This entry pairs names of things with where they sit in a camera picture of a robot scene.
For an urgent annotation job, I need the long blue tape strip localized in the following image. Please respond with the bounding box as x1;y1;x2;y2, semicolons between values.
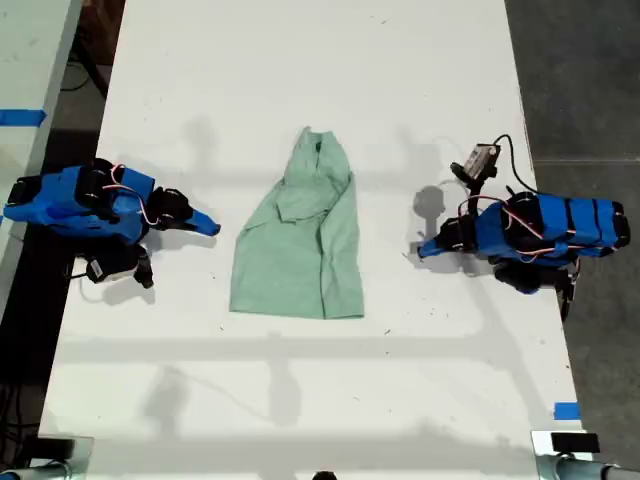
0;108;48;127

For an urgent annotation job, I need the pale green T-shirt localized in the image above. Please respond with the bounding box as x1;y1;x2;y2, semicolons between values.
228;125;366;321

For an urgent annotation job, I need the metal table clamp bracket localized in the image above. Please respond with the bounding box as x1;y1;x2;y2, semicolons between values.
530;429;640;480
0;435;96;480

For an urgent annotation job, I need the black floor cable bundle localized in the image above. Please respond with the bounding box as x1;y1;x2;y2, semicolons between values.
0;383;42;454

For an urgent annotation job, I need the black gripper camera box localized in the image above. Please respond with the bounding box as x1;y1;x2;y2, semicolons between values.
84;245;156;291
449;142;502;202

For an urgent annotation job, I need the small black box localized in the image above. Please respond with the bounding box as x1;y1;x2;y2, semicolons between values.
35;436;77;459
550;432;601;455

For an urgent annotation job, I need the black floor cable loop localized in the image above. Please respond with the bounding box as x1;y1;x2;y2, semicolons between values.
60;47;110;95

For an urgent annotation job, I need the black camera cable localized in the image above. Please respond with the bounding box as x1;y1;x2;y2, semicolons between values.
491;133;540;195

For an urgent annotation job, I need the short blue tape strip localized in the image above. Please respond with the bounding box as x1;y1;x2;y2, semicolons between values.
552;400;582;421

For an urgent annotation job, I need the white side table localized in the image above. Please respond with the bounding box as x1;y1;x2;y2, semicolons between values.
0;0;85;314

